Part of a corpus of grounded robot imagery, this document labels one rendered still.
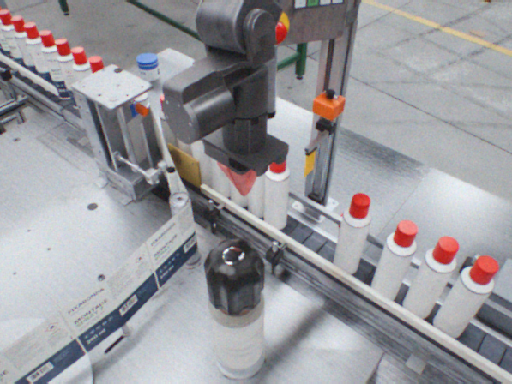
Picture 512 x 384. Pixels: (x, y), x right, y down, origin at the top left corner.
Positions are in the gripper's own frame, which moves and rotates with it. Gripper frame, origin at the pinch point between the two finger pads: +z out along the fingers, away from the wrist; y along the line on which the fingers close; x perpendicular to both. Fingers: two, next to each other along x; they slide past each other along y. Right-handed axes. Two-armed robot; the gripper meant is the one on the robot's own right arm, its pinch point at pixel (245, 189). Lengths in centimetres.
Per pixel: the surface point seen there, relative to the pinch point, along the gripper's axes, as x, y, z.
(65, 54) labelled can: 17, -79, 13
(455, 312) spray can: 17.2, 32.3, 21.4
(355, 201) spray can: 17.7, 9.9, 9.8
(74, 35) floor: 129, -294, 118
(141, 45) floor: 152, -240, 117
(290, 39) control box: 22.4, -9.7, -11.6
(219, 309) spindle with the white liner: -12.1, 5.6, 11.9
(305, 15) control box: 24.4, -8.4, -15.4
